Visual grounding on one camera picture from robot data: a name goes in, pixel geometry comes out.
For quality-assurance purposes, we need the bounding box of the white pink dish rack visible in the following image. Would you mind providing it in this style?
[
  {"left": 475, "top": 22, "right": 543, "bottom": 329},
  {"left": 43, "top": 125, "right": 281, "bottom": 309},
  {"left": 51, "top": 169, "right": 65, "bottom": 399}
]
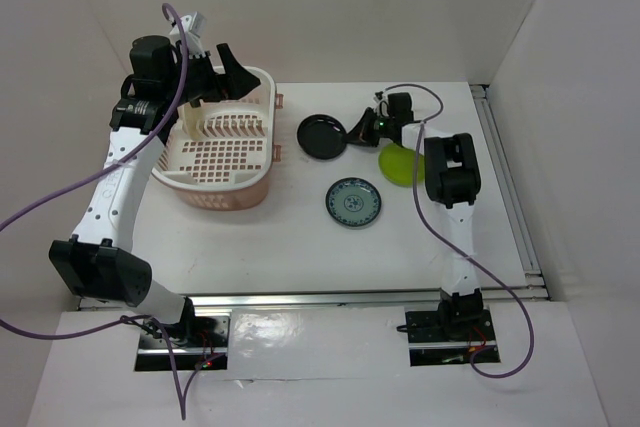
[{"left": 152, "top": 67, "right": 283, "bottom": 211}]

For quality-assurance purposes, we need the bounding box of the black plate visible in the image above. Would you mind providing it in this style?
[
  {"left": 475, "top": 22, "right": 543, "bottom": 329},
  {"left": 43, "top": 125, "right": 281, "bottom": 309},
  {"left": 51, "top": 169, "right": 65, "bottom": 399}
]
[{"left": 296, "top": 114, "right": 346, "bottom": 160}]

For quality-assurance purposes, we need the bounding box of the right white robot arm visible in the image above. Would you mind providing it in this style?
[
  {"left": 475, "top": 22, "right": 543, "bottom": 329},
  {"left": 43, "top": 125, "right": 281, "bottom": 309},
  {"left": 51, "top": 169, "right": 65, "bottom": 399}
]
[{"left": 345, "top": 91, "right": 484, "bottom": 340}]

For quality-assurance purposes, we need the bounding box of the cream plate with dark patch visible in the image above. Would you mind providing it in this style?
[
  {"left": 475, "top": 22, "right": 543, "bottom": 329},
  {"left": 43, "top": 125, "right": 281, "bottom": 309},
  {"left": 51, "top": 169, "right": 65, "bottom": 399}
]
[{"left": 179, "top": 100, "right": 204, "bottom": 140}]

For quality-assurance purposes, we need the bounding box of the aluminium rail frame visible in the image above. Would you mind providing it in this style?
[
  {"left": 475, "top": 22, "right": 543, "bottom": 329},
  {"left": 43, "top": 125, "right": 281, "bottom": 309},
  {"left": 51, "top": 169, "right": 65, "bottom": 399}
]
[{"left": 77, "top": 81, "right": 551, "bottom": 311}]

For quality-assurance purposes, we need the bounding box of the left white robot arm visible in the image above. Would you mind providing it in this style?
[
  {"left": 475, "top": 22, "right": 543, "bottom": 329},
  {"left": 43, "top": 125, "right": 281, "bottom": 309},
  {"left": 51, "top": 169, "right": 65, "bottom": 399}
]
[{"left": 48, "top": 35, "right": 260, "bottom": 346}]

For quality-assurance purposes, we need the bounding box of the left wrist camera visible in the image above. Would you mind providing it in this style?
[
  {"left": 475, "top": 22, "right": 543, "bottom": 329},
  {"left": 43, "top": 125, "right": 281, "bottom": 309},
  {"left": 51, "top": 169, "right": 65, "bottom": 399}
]
[{"left": 169, "top": 12, "right": 207, "bottom": 50}]

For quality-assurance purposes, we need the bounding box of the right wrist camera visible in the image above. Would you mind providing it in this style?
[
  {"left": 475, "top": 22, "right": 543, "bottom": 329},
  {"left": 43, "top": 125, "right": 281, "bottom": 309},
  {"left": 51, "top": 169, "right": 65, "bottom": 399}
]
[{"left": 373, "top": 91, "right": 389, "bottom": 117}]

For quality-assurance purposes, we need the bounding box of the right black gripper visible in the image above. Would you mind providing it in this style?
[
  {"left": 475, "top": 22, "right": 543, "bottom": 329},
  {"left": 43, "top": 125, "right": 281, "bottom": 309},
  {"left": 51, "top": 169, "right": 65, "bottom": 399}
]
[{"left": 343, "top": 107, "right": 396, "bottom": 147}]

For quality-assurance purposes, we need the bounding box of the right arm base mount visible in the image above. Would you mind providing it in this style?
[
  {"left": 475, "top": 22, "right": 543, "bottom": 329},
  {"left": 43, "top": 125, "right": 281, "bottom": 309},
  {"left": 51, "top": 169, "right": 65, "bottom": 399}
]
[{"left": 396, "top": 309, "right": 500, "bottom": 367}]

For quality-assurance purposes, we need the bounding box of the blue white patterned plate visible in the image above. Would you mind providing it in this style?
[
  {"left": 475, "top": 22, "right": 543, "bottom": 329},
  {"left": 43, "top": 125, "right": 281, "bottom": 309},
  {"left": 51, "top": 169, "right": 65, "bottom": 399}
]
[{"left": 325, "top": 177, "right": 382, "bottom": 229}]

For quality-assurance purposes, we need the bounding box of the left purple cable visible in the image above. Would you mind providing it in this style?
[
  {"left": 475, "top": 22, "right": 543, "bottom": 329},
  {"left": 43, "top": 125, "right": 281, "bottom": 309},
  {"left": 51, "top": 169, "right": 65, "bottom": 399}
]
[{"left": 0, "top": 2, "right": 194, "bottom": 421}]

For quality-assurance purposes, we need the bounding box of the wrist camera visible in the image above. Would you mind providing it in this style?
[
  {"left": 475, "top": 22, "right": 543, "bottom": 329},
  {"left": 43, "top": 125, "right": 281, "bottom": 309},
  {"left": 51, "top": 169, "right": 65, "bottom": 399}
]
[
  {"left": 373, "top": 91, "right": 389, "bottom": 117},
  {"left": 169, "top": 12, "right": 207, "bottom": 50}
]

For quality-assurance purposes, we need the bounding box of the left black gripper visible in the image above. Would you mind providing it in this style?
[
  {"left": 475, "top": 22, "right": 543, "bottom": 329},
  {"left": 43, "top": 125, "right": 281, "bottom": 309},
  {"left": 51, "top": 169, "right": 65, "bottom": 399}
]
[{"left": 163, "top": 43, "right": 259, "bottom": 107}]

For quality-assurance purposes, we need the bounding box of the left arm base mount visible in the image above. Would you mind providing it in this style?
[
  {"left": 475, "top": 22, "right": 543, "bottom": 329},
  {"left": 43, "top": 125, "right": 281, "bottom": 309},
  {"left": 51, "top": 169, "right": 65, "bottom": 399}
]
[{"left": 134, "top": 312, "right": 231, "bottom": 372}]

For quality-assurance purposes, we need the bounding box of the green plate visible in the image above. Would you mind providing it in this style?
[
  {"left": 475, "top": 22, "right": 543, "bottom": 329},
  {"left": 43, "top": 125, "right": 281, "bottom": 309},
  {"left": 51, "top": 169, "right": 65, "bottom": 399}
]
[{"left": 378, "top": 143, "right": 415, "bottom": 187}]

